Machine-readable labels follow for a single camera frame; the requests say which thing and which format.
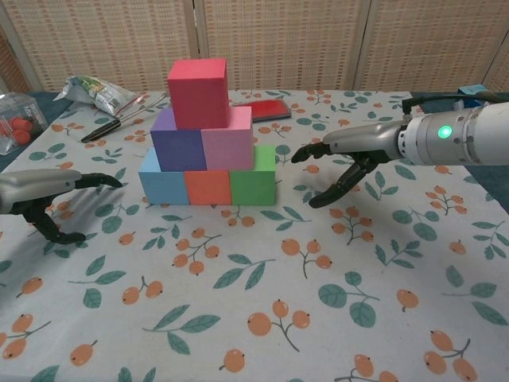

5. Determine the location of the bamboo folding screen panel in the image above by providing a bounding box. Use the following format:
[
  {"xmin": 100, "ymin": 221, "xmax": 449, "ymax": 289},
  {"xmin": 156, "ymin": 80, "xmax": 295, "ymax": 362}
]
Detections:
[
  {"xmin": 0, "ymin": 0, "xmax": 202, "ymax": 92},
  {"xmin": 196, "ymin": 0, "xmax": 367, "ymax": 92},
  {"xmin": 487, "ymin": 43, "xmax": 509, "ymax": 92},
  {"xmin": 356, "ymin": 0, "xmax": 498, "ymax": 93}
]

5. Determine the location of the floral tablecloth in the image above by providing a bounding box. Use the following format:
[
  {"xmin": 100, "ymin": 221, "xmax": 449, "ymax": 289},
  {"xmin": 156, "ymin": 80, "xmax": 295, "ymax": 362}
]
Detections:
[{"xmin": 0, "ymin": 89, "xmax": 509, "ymax": 382}]

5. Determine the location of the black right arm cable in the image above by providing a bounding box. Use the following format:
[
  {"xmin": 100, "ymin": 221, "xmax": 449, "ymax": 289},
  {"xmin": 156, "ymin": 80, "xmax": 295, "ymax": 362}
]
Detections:
[{"xmin": 401, "ymin": 92, "xmax": 502, "ymax": 119}]

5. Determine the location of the purple foam cube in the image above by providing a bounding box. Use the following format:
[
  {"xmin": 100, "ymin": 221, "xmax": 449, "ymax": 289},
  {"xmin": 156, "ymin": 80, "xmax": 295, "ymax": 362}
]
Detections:
[{"xmin": 150, "ymin": 107, "xmax": 210, "ymax": 173}]

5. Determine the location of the metal ladle black handle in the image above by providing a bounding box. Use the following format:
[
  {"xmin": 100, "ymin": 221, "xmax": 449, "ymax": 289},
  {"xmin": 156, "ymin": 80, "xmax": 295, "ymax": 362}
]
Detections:
[{"xmin": 80, "ymin": 92, "xmax": 170, "ymax": 143}]

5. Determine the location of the green foam cube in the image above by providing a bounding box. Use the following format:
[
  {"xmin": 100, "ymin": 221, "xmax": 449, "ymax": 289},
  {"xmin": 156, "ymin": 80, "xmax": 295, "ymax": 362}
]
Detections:
[{"xmin": 229, "ymin": 145, "xmax": 278, "ymax": 207}]

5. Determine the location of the plastic bag with red caps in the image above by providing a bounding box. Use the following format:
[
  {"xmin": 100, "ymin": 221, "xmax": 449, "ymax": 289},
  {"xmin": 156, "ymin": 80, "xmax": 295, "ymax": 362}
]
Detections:
[{"xmin": 0, "ymin": 92, "xmax": 49, "ymax": 156}]

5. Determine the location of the crumpled snack bag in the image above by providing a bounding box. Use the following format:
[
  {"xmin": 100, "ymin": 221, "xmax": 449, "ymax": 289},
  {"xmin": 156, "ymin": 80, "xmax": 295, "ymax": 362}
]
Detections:
[{"xmin": 55, "ymin": 75, "xmax": 149, "ymax": 119}]

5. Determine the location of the red foam cube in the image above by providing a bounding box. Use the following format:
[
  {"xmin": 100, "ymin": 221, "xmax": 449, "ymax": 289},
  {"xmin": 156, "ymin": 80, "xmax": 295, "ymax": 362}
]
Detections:
[{"xmin": 166, "ymin": 57, "xmax": 231, "ymax": 131}]

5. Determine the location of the red ink stamp pad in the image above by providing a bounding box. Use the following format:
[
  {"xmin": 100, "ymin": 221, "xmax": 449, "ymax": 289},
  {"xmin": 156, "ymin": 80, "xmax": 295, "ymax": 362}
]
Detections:
[{"xmin": 234, "ymin": 99, "xmax": 293, "ymax": 123}]

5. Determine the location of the blue cookie box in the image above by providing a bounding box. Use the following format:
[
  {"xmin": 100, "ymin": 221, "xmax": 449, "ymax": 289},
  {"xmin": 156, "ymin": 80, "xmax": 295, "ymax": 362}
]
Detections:
[{"xmin": 457, "ymin": 84, "xmax": 498, "ymax": 108}]

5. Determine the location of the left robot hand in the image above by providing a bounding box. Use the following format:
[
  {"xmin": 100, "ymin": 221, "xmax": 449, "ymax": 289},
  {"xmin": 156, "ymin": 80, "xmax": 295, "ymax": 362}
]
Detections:
[{"xmin": 0, "ymin": 169, "xmax": 124, "ymax": 246}]

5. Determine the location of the orange foam cube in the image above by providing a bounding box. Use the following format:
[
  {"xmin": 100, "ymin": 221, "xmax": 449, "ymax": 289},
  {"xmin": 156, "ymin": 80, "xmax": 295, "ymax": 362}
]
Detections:
[{"xmin": 184, "ymin": 170, "xmax": 234, "ymax": 206}]

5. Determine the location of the light pink foam cube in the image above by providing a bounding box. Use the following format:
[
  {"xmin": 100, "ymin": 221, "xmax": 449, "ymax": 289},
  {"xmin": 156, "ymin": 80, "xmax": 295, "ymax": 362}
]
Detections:
[{"xmin": 200, "ymin": 105, "xmax": 255, "ymax": 171}]

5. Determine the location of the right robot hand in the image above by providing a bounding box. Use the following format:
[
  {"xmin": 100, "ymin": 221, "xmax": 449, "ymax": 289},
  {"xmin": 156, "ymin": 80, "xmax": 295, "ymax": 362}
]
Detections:
[{"xmin": 290, "ymin": 121, "xmax": 410, "ymax": 210}]

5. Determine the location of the light blue foam cube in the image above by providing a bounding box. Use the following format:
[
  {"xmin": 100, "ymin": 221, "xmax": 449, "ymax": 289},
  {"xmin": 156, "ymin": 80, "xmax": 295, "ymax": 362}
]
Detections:
[{"xmin": 138, "ymin": 147, "xmax": 190, "ymax": 206}]

